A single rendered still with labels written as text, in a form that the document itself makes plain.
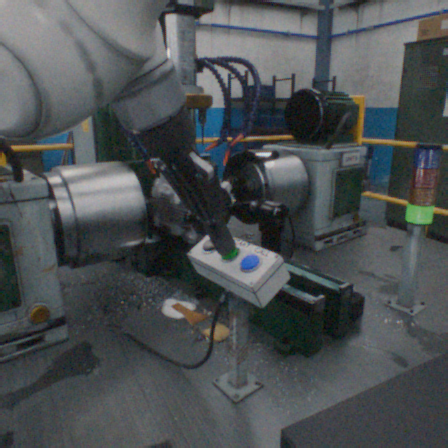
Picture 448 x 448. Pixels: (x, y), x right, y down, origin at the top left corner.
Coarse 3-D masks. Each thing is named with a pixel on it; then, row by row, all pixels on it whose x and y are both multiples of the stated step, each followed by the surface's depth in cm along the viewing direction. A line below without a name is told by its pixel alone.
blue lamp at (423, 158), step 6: (420, 150) 86; (426, 150) 85; (432, 150) 84; (438, 150) 84; (414, 156) 88; (420, 156) 86; (426, 156) 85; (432, 156) 85; (438, 156) 85; (414, 162) 88; (420, 162) 86; (426, 162) 85; (432, 162) 85; (438, 162) 85; (426, 168) 86; (432, 168) 85
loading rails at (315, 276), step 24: (168, 240) 115; (168, 264) 118; (192, 264) 107; (288, 264) 95; (192, 288) 104; (216, 288) 99; (288, 288) 82; (312, 288) 87; (336, 288) 82; (264, 312) 86; (288, 312) 80; (312, 312) 75; (336, 312) 83; (288, 336) 81; (312, 336) 77; (336, 336) 84
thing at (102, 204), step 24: (72, 168) 87; (96, 168) 90; (120, 168) 92; (48, 192) 85; (72, 192) 82; (96, 192) 85; (120, 192) 88; (72, 216) 82; (96, 216) 84; (120, 216) 87; (144, 216) 91; (72, 240) 83; (96, 240) 85; (120, 240) 89; (144, 240) 94; (72, 264) 90
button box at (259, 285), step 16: (240, 240) 63; (192, 256) 65; (208, 256) 63; (240, 256) 60; (272, 256) 57; (208, 272) 64; (224, 272) 59; (240, 272) 57; (256, 272) 56; (272, 272) 56; (288, 272) 59; (240, 288) 58; (256, 288) 55; (272, 288) 57; (256, 304) 57
